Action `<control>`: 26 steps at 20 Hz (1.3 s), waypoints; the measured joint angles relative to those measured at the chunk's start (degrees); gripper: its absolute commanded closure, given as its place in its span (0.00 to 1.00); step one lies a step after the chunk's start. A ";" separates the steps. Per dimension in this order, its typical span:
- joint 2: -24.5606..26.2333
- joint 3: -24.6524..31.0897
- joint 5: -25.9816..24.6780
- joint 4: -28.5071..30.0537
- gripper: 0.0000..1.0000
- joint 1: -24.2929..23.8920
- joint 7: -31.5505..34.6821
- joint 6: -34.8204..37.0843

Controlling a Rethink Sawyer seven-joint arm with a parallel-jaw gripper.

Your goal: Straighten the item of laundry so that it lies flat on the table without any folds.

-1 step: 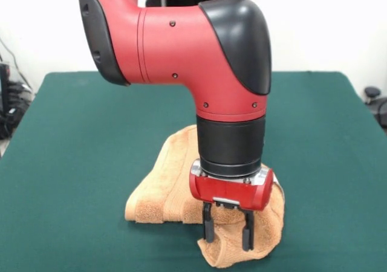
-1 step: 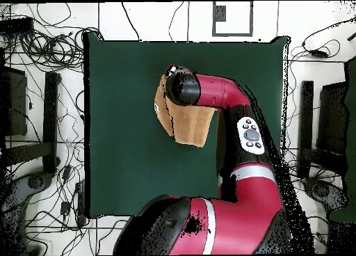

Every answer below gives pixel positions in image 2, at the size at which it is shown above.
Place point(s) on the tan terry cloth towel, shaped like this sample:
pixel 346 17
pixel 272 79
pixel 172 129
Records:
pixel 189 122

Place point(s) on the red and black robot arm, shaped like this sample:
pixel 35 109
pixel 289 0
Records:
pixel 244 211

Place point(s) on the black flat device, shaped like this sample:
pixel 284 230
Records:
pixel 16 25

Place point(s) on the dark green table cloth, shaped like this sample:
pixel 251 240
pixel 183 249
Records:
pixel 125 169

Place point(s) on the black power adapter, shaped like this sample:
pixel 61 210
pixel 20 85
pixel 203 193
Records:
pixel 318 53

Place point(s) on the black box case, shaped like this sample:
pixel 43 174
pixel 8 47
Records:
pixel 16 100
pixel 332 114

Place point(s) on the black power strip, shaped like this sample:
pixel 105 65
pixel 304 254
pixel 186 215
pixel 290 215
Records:
pixel 80 200

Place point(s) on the small black adapter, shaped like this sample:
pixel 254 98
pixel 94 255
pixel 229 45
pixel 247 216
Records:
pixel 65 208

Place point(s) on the grey wheeled floor base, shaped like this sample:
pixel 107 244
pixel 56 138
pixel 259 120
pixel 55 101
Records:
pixel 321 190
pixel 35 181

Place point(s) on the black stand frame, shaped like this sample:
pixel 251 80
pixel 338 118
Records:
pixel 50 114
pixel 306 114

